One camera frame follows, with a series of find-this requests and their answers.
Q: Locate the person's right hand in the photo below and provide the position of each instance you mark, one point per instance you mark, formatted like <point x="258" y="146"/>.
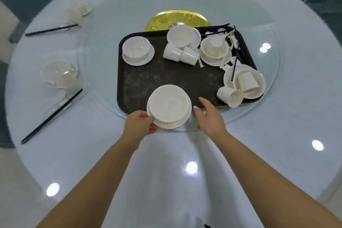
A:
<point x="212" y="121"/>

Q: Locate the person's left hand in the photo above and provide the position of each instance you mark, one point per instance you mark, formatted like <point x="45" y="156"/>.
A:
<point x="139" y="127"/>

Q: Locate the black tray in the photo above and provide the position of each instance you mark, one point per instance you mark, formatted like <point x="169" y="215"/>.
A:
<point x="149" y="81"/>

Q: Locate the bunch of black chopsticks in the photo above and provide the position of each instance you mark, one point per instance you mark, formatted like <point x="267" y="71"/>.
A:
<point x="234" y="67"/>

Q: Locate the white ceramic spoon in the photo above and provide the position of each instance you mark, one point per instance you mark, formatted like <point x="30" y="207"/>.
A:
<point x="58" y="98"/>

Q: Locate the person's right forearm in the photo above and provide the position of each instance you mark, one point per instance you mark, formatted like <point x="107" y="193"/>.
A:
<point x="272" y="190"/>

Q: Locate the person's left forearm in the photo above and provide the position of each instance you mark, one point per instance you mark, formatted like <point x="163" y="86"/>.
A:
<point x="88" y="190"/>

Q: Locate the white round table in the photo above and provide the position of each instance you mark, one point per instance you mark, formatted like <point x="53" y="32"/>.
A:
<point x="267" y="142"/>

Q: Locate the glass lazy susan turntable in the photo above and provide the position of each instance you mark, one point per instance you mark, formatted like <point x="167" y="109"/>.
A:
<point x="101" y="48"/>

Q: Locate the gold turntable base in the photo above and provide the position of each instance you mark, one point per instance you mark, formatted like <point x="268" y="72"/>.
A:
<point x="157" y="20"/>

